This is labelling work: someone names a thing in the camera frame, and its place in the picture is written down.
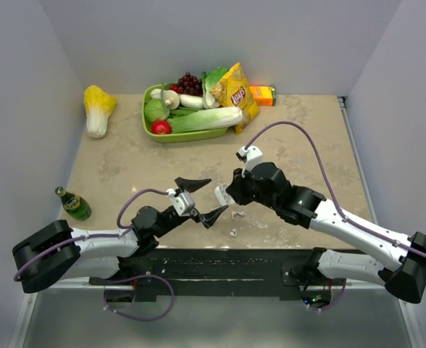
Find white earbud charging case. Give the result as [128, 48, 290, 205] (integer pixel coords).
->
[214, 184, 230, 206]

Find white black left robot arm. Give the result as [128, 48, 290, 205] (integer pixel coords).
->
[12, 177, 232, 294]

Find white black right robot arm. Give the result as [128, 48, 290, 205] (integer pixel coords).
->
[217, 162, 426, 304]

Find green plastic basket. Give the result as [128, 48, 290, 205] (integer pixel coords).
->
[141, 84, 228, 144]

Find long green white cabbage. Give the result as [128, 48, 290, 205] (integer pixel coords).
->
[167, 107, 243, 133]

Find red apple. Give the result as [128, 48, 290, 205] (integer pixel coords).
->
[151, 120, 172, 135]

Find round green cabbage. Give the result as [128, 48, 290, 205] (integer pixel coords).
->
[143, 99, 170, 123]

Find white radish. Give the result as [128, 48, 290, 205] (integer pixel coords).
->
[179, 94, 204, 110]

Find orange juice carton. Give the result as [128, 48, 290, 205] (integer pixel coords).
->
[250, 86, 277, 107]

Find beige mushroom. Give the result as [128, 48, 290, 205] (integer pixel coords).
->
[150, 88, 180, 110]

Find green glass bottle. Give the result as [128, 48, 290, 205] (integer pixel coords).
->
[54, 186, 92, 221]

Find yellow Lays chip bag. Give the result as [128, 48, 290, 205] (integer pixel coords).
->
[207, 62, 259, 135]

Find dark red grapes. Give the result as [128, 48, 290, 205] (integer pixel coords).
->
[169, 72, 203, 96]

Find green leafy lettuce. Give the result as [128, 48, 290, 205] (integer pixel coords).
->
[201, 67, 229, 109]

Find yellow napa cabbage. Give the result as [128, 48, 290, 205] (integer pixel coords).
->
[83, 85, 117, 138]

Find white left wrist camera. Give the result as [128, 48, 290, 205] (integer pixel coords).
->
[166, 188, 196, 216]

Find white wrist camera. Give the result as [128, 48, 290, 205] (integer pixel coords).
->
[235, 145, 263, 173]
[166, 188, 196, 216]

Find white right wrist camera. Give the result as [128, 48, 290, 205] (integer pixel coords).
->
[235, 145, 263, 173]

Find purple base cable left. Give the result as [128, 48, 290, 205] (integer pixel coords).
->
[103, 273, 176, 322]

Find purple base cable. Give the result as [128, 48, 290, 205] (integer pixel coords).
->
[103, 273, 176, 322]
[305, 278, 348, 312]

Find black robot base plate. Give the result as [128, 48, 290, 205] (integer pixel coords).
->
[89, 249, 328, 302]

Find aluminium frame rail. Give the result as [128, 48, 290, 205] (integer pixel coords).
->
[337, 96, 377, 223]

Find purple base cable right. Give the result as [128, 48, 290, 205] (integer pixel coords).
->
[305, 278, 348, 312]

